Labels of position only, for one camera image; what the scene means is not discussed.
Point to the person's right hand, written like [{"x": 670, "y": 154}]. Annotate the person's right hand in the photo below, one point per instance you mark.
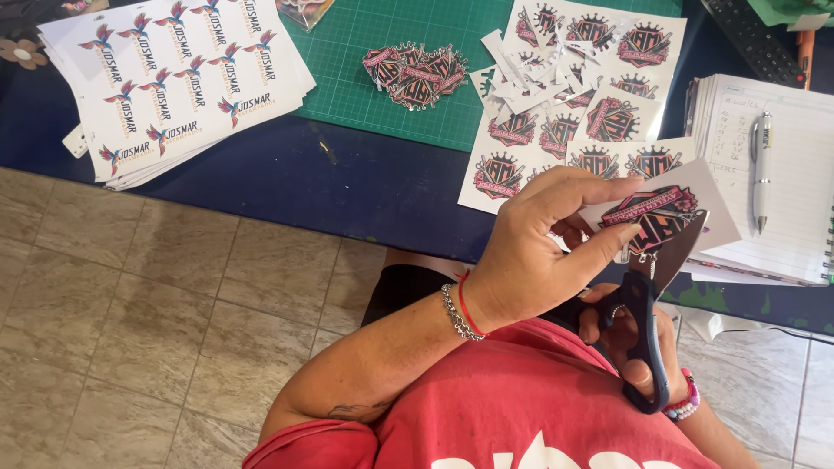
[{"x": 655, "y": 345}]

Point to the person's left hand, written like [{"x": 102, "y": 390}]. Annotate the person's left hand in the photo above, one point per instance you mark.
[{"x": 521, "y": 260}]

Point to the single crown logo sticker piece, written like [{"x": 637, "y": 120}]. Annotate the single crown logo sticker piece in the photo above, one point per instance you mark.
[{"x": 703, "y": 195}]

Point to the large crown logo sticker sheet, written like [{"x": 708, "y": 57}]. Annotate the large crown logo sticker sheet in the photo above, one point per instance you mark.
[{"x": 498, "y": 176}]

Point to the black shorts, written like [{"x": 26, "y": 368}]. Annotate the black shorts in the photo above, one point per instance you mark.
[{"x": 404, "y": 286}]

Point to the red t-shirt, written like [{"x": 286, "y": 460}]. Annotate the red t-shirt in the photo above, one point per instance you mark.
[{"x": 508, "y": 404}]

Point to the cut strip of two stickers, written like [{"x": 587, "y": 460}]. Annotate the cut strip of two stickers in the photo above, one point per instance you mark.
[{"x": 625, "y": 159}]

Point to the pile of white paper scraps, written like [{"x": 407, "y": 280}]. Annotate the pile of white paper scraps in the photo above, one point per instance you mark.
[{"x": 534, "y": 78}]

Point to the white ballpoint pen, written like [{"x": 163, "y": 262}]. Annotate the white ballpoint pen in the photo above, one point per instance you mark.
[{"x": 761, "y": 169}]

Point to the pile of cut-out logo stickers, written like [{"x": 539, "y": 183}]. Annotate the pile of cut-out logo stickers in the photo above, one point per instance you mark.
[{"x": 417, "y": 77}]

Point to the open lined notebook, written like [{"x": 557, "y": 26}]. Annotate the open lined notebook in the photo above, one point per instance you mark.
[{"x": 795, "y": 182}]

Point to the green cutting mat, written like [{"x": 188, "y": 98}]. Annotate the green cutting mat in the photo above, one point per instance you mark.
[{"x": 339, "y": 65}]

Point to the black remote control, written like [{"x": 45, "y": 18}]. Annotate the black remote control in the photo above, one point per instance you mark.
[{"x": 756, "y": 40}]

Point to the orange pen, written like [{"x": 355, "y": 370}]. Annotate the orange pen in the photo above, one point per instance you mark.
[{"x": 806, "y": 58}]

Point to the clear plastic packet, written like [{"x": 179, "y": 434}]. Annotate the clear plastic packet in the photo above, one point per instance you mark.
[{"x": 303, "y": 12}]

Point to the green paper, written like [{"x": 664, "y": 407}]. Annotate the green paper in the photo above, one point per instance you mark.
[{"x": 791, "y": 10}]

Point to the stack of bird print sheets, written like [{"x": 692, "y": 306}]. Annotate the stack of bird print sheets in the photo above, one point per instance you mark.
[{"x": 176, "y": 84}]

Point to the small white tag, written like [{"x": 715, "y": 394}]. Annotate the small white tag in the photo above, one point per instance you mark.
[{"x": 75, "y": 141}]

